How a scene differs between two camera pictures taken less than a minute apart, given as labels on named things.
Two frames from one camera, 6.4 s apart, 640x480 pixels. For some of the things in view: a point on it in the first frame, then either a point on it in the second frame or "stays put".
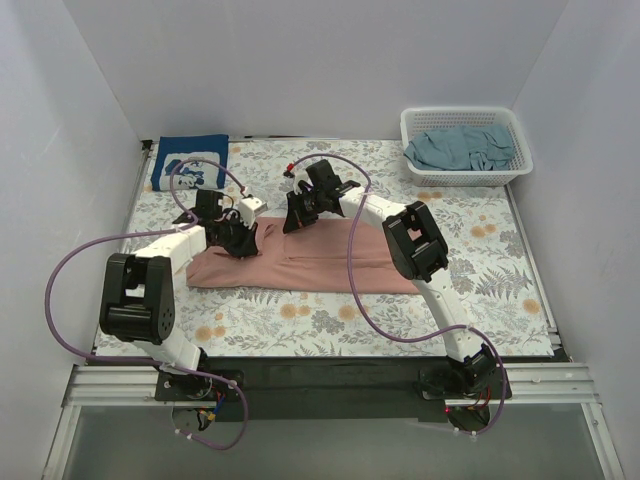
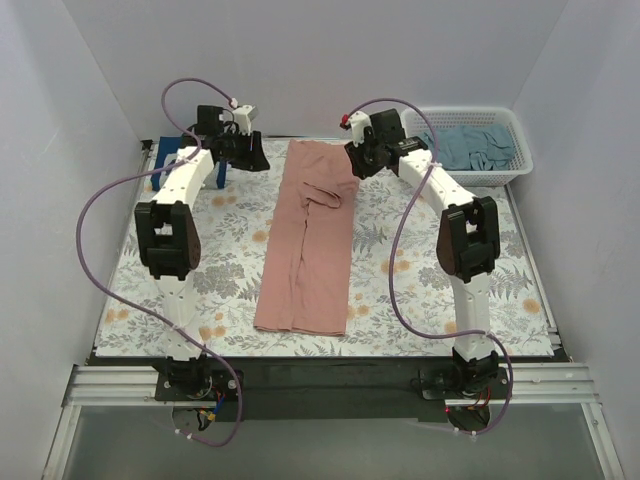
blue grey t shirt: [479, 148] stays put
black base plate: [305, 389] stays put
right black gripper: [298, 211] to [361, 160]
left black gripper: [240, 240] to [251, 157]
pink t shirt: [310, 260] to [307, 278]
